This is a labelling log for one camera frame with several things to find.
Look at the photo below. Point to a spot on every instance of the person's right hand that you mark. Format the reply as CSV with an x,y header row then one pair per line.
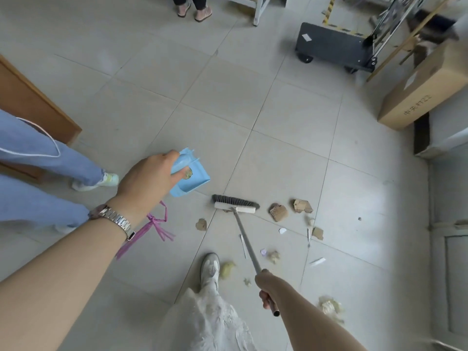
x,y
270,286

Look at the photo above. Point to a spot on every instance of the person's left hand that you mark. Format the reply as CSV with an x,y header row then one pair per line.
x,y
142,182

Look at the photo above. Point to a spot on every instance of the person's left thumb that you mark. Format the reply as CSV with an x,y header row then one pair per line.
x,y
181,173

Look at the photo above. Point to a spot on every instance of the person's right fingers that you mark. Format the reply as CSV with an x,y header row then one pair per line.
x,y
266,299

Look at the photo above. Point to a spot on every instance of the light blue plastic dustpan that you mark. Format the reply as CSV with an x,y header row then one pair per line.
x,y
193,177

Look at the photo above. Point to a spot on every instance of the person's right forearm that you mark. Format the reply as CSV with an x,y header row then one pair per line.
x,y
314,321

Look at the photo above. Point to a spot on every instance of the person's left forearm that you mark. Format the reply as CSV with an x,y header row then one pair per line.
x,y
51,288

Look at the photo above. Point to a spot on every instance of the tiny crumpled paper bit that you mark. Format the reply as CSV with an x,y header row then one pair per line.
x,y
247,282

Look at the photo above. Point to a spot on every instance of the beige crumpled paper wad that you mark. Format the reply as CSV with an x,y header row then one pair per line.
x,y
273,256

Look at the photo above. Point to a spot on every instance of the yellowish crumpled paper wad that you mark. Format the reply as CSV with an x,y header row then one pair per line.
x,y
226,270

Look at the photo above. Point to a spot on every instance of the small heart-shaped cardboard scrap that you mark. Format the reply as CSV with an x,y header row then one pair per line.
x,y
201,225

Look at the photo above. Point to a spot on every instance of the thin white stick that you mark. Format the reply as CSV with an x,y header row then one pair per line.
x,y
242,246

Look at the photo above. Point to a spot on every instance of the white paper strip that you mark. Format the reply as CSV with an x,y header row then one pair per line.
x,y
317,262

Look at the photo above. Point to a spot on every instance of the person's white lace skirt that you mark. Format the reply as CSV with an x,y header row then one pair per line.
x,y
204,321

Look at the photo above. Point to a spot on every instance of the large crumpled paper wad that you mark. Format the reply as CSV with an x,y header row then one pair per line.
x,y
331,308

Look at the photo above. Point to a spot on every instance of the thin grey stick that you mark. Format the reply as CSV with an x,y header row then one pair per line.
x,y
309,237

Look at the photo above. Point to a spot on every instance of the silver metal wristwatch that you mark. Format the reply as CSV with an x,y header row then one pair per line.
x,y
113,219

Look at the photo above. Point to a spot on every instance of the small flat cardboard scrap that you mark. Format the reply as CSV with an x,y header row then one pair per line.
x,y
317,233

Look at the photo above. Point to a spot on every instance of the ribbed corrugated cardboard scrap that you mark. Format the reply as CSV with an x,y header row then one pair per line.
x,y
278,212

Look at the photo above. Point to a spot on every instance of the torn brown cardboard scrap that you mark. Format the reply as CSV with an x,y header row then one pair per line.
x,y
302,206

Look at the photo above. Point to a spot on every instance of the black platform trolley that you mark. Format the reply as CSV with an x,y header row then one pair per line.
x,y
329,45

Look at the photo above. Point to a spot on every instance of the white cabinet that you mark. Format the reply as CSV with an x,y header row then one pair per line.
x,y
449,222

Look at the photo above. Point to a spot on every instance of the large brown cardboard box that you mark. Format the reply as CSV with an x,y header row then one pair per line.
x,y
420,87

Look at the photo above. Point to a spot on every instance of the long wooden stick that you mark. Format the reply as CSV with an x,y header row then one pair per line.
x,y
406,38

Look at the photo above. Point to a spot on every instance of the dark grey blurred bundle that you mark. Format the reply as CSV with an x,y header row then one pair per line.
x,y
433,27

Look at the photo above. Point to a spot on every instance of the white metal frame leg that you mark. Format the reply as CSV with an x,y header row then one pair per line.
x,y
261,9

